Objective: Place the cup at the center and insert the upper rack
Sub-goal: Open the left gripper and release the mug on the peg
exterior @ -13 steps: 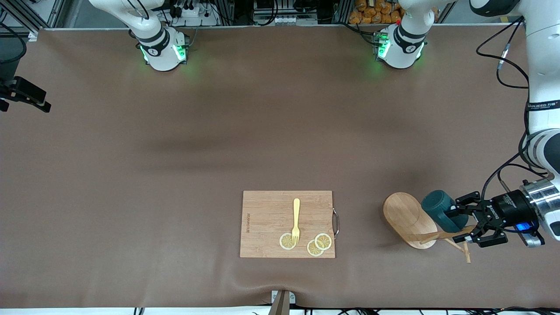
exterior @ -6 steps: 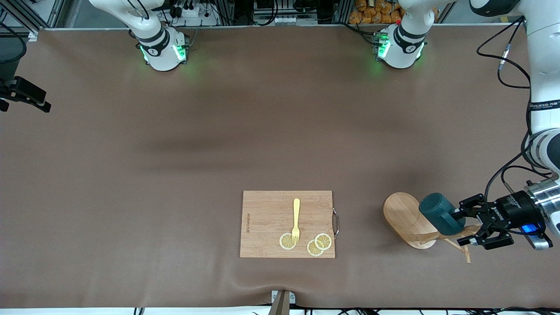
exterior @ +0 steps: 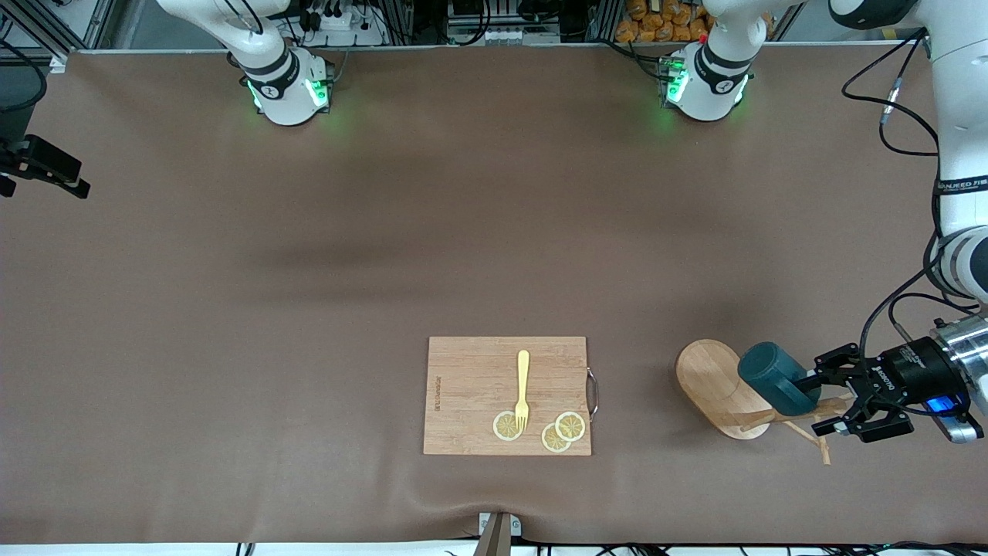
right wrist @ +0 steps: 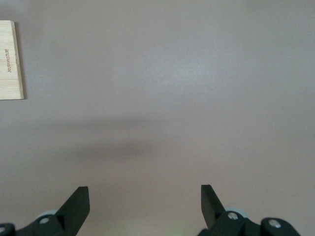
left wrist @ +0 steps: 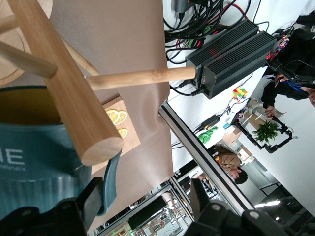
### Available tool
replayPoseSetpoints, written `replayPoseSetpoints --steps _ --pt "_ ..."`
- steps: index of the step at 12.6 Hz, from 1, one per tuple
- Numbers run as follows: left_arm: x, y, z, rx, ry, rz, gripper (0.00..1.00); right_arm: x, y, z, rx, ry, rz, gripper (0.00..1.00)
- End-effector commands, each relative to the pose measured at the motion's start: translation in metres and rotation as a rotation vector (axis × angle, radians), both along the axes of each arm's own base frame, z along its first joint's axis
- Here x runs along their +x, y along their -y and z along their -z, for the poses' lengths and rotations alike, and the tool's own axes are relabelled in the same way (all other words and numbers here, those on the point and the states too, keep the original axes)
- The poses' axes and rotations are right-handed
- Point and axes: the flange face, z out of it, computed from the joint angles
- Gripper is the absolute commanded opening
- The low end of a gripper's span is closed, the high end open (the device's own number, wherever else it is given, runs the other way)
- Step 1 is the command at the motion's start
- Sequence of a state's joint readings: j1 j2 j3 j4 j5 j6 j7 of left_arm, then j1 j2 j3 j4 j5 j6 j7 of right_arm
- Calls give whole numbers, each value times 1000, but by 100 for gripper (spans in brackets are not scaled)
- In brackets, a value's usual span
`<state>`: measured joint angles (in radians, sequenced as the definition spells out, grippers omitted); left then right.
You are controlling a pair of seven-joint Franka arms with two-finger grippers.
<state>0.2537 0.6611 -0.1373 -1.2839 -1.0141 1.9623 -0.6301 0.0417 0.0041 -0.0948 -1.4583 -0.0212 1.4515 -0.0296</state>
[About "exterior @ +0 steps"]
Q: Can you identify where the aluminium frame profile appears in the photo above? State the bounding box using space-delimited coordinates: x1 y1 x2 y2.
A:
0 0 117 72

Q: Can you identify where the bag of orange snacks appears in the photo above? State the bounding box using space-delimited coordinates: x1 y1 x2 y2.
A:
615 0 715 43

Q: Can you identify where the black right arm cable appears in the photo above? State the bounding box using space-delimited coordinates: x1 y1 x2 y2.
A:
0 39 49 118

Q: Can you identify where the dark green mug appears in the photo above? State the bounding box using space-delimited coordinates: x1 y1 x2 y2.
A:
737 342 823 418

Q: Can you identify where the wooden mug rack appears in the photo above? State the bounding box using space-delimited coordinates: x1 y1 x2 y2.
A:
675 338 859 466

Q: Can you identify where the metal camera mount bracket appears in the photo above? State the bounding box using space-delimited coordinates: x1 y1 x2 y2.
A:
477 511 523 556

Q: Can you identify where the brown table cover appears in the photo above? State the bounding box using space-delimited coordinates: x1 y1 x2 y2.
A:
0 42 988 545

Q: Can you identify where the yellow plastic fork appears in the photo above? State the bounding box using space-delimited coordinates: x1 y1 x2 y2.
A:
514 350 531 432

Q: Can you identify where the white power strip with plugs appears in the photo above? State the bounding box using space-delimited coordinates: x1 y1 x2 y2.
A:
305 6 387 46

